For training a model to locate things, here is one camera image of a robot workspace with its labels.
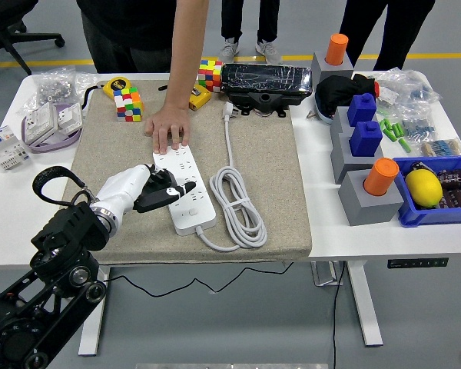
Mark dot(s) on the black table control panel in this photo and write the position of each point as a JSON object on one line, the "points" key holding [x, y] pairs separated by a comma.
{"points": [[416, 263]]}

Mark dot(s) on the grey under-table bracket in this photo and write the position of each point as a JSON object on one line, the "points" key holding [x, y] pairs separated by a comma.
{"points": [[324, 274]]}

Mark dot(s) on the person's left forearm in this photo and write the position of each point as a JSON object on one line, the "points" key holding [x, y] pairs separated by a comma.
{"points": [[184, 50]]}

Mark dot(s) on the clear bag of blue parts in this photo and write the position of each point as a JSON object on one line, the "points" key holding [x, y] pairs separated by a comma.
{"points": [[418, 127], [415, 90]]}

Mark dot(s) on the person's left hand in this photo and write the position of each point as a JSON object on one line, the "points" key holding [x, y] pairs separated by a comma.
{"points": [[171, 125]]}

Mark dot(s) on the grey block with hole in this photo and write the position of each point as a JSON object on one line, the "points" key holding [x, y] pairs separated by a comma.
{"points": [[332, 71], [343, 163], [369, 209], [338, 125]]}

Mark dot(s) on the black plastic-wrapped device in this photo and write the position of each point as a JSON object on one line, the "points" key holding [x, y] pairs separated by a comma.
{"points": [[265, 78]]}

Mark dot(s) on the small metal piece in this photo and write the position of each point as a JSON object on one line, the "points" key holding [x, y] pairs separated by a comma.
{"points": [[311, 115]]}

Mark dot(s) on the person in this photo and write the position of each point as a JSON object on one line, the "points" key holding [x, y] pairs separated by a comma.
{"points": [[130, 30], [269, 23], [399, 30]]}

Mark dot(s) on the clear bag of resistors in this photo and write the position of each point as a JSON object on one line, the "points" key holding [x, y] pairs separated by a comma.
{"points": [[443, 148]]}

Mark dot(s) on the blue square peg block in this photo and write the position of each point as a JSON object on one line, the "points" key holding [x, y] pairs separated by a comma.
{"points": [[365, 140], [362, 111]]}

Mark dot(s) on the grey-brown fabric mat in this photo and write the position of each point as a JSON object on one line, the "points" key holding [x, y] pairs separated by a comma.
{"points": [[272, 173]]}

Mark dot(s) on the small green cylinder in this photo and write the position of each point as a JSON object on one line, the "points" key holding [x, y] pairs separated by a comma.
{"points": [[400, 130], [394, 130], [382, 125], [387, 123], [405, 145], [389, 134]]}

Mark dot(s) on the large white socket panel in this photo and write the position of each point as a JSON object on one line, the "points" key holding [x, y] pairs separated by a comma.
{"points": [[40, 123]]}

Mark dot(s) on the colourful puzzle cube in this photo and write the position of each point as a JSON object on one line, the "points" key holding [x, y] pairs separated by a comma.
{"points": [[128, 105], [211, 76]]}

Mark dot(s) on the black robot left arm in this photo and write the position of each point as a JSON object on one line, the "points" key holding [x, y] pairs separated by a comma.
{"points": [[69, 230]]}

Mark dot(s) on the small white socket panel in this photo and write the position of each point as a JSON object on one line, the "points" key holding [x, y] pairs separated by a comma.
{"points": [[69, 117]]}

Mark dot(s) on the black cloth bundle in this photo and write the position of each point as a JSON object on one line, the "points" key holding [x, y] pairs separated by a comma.
{"points": [[336, 92]]}

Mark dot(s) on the purple tray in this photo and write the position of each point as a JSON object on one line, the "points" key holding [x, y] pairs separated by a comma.
{"points": [[50, 147]]}

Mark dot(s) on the dark brown capacitor pile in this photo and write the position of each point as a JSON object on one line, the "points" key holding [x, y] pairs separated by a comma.
{"points": [[459, 188]]}

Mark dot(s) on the blue plastic bin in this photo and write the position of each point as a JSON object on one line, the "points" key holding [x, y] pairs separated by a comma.
{"points": [[434, 216]]}

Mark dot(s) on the small black silver tool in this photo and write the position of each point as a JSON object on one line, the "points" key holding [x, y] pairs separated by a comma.
{"points": [[419, 166]]}

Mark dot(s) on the small clear plastic bag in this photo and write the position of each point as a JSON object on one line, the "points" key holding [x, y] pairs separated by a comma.
{"points": [[85, 80]]}

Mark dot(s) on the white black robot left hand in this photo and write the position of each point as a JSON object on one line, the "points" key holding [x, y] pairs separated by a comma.
{"points": [[123, 188]]}

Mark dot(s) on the white blue-rimmed object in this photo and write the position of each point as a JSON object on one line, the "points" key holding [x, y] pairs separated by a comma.
{"points": [[326, 117]]}

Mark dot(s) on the square yellow tape measure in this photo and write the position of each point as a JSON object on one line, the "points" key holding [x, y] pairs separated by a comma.
{"points": [[201, 98]]}

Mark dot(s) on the clear bag of screws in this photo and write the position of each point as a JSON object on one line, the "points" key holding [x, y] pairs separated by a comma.
{"points": [[54, 86]]}

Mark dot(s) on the white circuit breaker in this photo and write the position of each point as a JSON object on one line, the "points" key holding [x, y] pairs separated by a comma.
{"points": [[4, 144]]}

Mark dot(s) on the yellow lemon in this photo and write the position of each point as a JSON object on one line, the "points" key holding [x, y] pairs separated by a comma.
{"points": [[423, 188]]}

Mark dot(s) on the white table leg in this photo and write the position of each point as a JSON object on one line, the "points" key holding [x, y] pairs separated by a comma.
{"points": [[94, 334], [365, 307]]}

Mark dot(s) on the round yellow tape measure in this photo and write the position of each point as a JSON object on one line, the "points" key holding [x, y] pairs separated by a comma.
{"points": [[117, 85]]}

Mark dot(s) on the white power strip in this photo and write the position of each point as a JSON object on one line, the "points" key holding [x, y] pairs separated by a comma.
{"points": [[188, 223]]}

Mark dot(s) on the black office chair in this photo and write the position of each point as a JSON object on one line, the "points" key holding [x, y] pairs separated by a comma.
{"points": [[30, 37]]}

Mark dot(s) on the orange cylinder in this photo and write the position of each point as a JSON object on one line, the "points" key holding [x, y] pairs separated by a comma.
{"points": [[380, 177], [337, 48]]}

